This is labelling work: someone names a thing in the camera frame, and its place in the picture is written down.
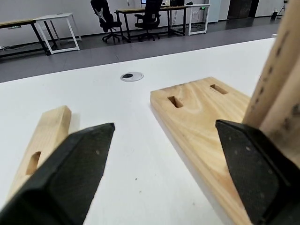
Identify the black office chair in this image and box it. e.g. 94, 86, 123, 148
134, 0, 164, 42
90, 0, 124, 44

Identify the wooden leg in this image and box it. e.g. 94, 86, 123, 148
242, 0, 300, 168
6, 105, 72, 202

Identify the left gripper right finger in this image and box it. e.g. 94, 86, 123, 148
215, 119, 300, 225

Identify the wooden seat board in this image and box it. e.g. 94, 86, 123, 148
150, 76, 256, 225

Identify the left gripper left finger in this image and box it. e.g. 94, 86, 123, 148
0, 122, 116, 225

